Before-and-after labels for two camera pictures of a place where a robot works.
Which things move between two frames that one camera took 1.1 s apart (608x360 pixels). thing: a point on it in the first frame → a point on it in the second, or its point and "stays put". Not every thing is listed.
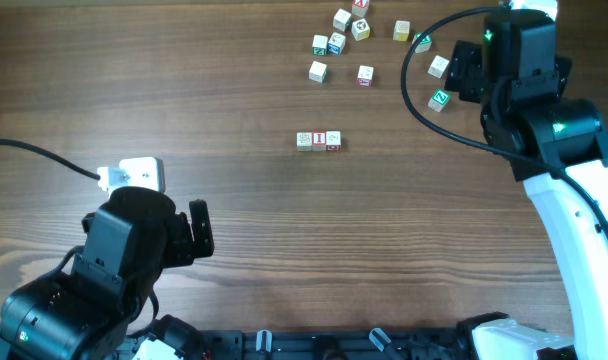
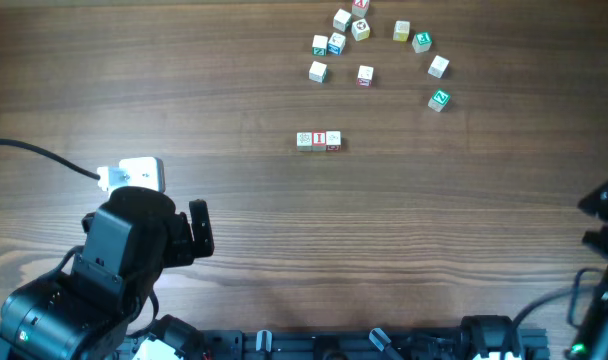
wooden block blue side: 304,141 stays put
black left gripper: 182,249 stays put
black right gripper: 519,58 → 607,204
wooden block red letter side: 333,140 stays put
